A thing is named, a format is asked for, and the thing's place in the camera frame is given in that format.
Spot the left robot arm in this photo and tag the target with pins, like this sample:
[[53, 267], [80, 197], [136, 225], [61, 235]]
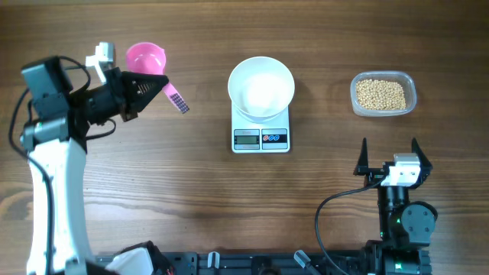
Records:
[[55, 147]]

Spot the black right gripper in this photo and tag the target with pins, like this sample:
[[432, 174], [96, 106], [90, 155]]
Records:
[[374, 175]]

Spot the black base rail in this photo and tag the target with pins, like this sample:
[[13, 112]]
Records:
[[351, 262]]

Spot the soybeans pile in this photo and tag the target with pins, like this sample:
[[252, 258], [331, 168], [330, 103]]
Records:
[[380, 95]]

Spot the pink measuring scoop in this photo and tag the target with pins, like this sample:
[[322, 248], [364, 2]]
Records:
[[149, 58]]

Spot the white digital kitchen scale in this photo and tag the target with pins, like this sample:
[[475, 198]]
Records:
[[264, 137]]

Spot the clear plastic container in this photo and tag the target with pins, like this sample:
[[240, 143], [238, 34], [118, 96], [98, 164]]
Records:
[[393, 76]]

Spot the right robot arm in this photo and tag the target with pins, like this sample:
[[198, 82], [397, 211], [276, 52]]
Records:
[[406, 227]]

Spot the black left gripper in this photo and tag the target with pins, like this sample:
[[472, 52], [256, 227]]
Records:
[[127, 85]]

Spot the white bowl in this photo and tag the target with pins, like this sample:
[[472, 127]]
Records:
[[261, 88]]

